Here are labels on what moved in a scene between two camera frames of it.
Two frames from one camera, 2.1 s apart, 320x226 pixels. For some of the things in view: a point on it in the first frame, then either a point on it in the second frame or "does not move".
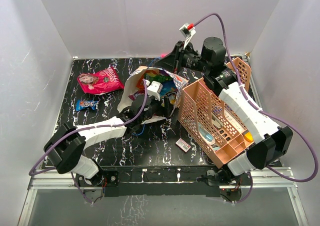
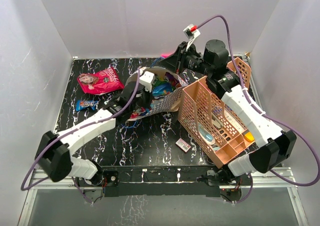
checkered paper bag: [165, 83] does not move
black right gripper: [174, 61] does not move
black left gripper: [164, 110] to [149, 98]
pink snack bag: [103, 82] does not move
